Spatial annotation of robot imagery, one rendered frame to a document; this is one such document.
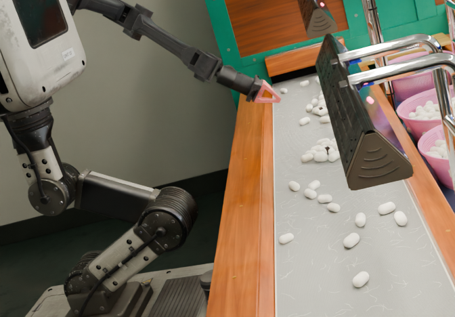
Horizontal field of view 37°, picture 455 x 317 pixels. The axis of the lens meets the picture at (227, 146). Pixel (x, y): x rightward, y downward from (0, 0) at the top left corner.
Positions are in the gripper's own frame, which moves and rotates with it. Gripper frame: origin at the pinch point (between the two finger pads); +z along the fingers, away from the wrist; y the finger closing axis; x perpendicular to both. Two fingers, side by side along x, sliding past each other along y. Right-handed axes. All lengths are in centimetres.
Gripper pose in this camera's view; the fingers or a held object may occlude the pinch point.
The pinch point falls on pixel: (277, 99)
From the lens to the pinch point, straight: 206.5
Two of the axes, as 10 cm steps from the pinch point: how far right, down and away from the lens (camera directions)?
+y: 0.9, -3.4, 9.4
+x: -4.0, 8.5, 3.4
